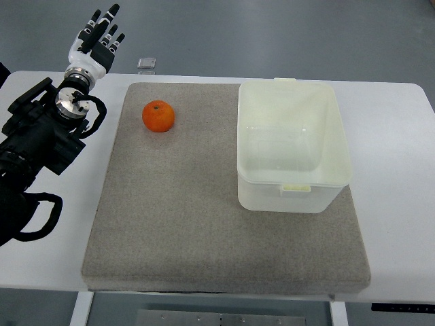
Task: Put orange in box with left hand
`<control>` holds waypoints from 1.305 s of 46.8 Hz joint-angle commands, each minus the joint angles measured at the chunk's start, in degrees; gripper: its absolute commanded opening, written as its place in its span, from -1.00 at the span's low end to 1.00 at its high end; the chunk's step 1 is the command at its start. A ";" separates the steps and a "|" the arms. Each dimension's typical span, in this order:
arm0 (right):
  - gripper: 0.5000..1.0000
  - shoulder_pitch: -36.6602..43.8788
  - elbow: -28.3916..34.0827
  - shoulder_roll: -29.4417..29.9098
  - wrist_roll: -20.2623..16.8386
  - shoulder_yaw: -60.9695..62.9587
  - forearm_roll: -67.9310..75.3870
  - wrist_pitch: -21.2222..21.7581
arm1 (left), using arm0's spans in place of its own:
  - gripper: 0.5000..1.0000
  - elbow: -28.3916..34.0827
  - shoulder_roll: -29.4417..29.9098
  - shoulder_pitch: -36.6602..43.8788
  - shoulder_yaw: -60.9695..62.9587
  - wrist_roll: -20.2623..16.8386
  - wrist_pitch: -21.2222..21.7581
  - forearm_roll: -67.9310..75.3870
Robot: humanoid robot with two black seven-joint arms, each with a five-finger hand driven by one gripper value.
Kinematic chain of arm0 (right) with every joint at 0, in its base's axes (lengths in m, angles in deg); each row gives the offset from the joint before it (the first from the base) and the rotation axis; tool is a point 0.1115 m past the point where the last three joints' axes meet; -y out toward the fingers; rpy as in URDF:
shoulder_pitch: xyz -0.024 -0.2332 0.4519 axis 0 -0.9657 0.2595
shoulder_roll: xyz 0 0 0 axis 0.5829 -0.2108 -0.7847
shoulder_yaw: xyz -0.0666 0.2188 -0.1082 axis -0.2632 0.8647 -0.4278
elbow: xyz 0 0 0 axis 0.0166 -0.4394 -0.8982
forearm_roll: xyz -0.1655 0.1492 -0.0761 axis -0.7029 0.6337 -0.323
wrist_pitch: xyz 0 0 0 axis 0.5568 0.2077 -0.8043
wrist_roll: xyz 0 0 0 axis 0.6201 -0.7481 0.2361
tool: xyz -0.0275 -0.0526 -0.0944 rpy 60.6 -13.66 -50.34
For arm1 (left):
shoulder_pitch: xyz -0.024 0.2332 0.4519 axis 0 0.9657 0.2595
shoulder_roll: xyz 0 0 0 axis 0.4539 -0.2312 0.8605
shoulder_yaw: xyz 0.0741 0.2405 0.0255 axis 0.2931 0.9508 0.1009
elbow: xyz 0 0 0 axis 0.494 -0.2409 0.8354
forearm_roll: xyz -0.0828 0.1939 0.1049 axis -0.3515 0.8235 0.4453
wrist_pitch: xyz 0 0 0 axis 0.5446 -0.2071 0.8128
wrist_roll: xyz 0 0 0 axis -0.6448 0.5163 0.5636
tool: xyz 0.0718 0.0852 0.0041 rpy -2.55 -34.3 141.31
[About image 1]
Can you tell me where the black sleeved arm cable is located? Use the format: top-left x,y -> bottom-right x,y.
13,192 -> 64,242

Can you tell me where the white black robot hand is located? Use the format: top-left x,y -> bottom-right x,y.
65,3 -> 125,84

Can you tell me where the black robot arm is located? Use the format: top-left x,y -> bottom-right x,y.
1,67 -> 107,245

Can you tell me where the white table leg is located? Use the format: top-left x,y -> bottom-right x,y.
69,291 -> 94,326
330,302 -> 349,326

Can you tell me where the grey felt mat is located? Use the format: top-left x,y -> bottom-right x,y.
82,83 -> 370,295

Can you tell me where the white table leg right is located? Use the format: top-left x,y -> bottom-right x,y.
330,302 -> 349,326

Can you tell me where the black table control panel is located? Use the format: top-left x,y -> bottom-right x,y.
371,303 -> 435,314

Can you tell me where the translucent white plastic box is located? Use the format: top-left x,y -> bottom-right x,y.
237,79 -> 352,213

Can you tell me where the small clear floor plate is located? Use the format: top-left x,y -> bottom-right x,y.
137,57 -> 156,69

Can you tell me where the white table leg left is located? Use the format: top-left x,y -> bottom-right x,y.
69,291 -> 94,326

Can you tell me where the orange fruit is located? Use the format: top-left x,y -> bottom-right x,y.
141,100 -> 175,132

